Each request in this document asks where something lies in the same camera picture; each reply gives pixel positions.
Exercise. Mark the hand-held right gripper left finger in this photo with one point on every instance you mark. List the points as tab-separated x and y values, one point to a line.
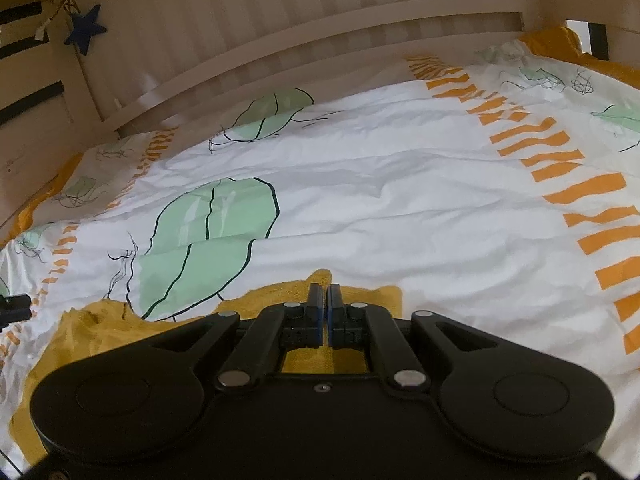
312	320

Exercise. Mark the mustard yellow knit sweater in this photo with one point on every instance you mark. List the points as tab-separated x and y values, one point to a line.
100	325

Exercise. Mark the leaf print white duvet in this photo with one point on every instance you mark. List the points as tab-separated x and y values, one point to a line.
400	185

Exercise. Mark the cream wooden bed frame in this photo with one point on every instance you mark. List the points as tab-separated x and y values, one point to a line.
250	25

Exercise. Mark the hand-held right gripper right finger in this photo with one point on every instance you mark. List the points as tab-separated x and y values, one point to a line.
334	320

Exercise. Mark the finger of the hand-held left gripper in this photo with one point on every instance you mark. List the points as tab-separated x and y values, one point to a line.
15	305

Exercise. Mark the blue star ornament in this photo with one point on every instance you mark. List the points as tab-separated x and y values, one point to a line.
86	29

